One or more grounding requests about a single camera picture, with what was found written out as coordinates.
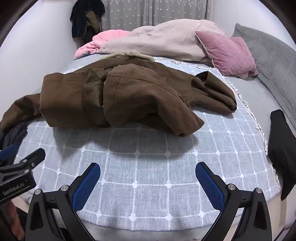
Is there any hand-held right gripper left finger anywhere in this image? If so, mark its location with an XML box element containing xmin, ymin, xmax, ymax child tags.
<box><xmin>24</xmin><ymin>162</ymin><xmax>101</xmax><ymax>241</ymax></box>

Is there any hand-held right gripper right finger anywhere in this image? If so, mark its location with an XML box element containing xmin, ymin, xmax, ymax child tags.
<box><xmin>195</xmin><ymin>161</ymin><xmax>273</xmax><ymax>241</ymax></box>

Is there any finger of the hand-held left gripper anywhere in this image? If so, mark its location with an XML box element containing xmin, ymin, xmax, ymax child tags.
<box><xmin>0</xmin><ymin>148</ymin><xmax>46</xmax><ymax>174</ymax></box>
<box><xmin>0</xmin><ymin>143</ymin><xmax>22</xmax><ymax>163</ymax></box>

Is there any brown coat with fur collar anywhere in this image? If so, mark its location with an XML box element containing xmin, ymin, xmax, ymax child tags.
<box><xmin>0</xmin><ymin>51</ymin><xmax>237</xmax><ymax>137</ymax></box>

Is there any person's left hand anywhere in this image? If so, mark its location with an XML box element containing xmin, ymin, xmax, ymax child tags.
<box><xmin>0</xmin><ymin>202</ymin><xmax>25</xmax><ymax>240</ymax></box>

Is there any dark grey cloth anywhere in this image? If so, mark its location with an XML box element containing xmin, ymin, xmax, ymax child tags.
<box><xmin>0</xmin><ymin>120</ymin><xmax>28</xmax><ymax>151</ymax></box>

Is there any grey checked blanket with fringe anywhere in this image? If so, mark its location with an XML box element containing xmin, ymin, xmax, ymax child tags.
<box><xmin>14</xmin><ymin>56</ymin><xmax>281</xmax><ymax>226</ymax></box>

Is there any black cloth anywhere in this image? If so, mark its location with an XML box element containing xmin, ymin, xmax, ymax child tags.
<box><xmin>267</xmin><ymin>110</ymin><xmax>296</xmax><ymax>202</ymax></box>

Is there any pink duvet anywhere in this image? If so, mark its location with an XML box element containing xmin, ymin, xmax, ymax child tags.
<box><xmin>74</xmin><ymin>30</ymin><xmax>132</xmax><ymax>59</ymax></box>

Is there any grey quilted pad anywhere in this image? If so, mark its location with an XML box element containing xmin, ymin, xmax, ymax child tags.
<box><xmin>231</xmin><ymin>23</ymin><xmax>296</xmax><ymax>139</ymax></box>

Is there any hanging dark jacket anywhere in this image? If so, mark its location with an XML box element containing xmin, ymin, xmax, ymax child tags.
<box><xmin>70</xmin><ymin>0</ymin><xmax>105</xmax><ymax>39</ymax></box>

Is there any hanging olive garment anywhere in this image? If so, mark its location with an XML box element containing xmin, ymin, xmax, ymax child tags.
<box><xmin>85</xmin><ymin>10</ymin><xmax>100</xmax><ymax>35</ymax></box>

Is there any beige duvet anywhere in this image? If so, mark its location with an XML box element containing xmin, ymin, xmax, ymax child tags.
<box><xmin>99</xmin><ymin>19</ymin><xmax>229</xmax><ymax>66</ymax></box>

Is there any grey star-print curtain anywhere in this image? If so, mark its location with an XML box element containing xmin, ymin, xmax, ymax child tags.
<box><xmin>100</xmin><ymin>0</ymin><xmax>212</xmax><ymax>32</ymax></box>

